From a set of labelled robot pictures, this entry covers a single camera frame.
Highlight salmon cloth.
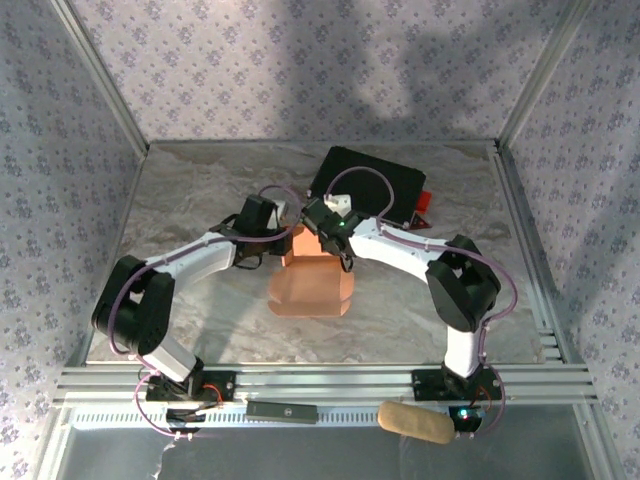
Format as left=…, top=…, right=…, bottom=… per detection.
left=267, top=222, right=357, bottom=320

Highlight black rectangular case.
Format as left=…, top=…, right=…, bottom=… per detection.
left=307, top=145, right=428, bottom=229

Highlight black connector board with light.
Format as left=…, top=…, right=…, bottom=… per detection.
left=448, top=405, right=486, bottom=434

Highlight black rectangular bar device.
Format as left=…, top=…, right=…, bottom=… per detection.
left=245, top=399, right=320, bottom=426

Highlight wide aluminium frame rail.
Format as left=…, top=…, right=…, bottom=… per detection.
left=53, top=363, right=599, bottom=408

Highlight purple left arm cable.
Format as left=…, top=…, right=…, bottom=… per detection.
left=107, top=183, right=307, bottom=443

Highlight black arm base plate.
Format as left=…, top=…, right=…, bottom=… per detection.
left=144, top=368, right=238, bottom=404
left=410, top=367, right=504, bottom=404

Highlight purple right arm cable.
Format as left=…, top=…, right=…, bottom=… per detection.
left=323, top=166, right=520, bottom=442

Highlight white slotted cable duct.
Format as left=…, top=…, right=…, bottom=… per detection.
left=69, top=405, right=452, bottom=432

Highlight aluminium frame post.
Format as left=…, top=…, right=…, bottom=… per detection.
left=49, top=0, right=151, bottom=154
left=497, top=0, right=596, bottom=147

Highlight aluminium side frame rail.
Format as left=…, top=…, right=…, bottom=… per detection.
left=492, top=141, right=570, bottom=364

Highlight tan foam roll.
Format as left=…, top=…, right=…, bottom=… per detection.
left=376, top=400, right=457, bottom=446

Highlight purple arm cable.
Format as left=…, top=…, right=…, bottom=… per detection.
left=107, top=183, right=307, bottom=443
left=323, top=166, right=520, bottom=442

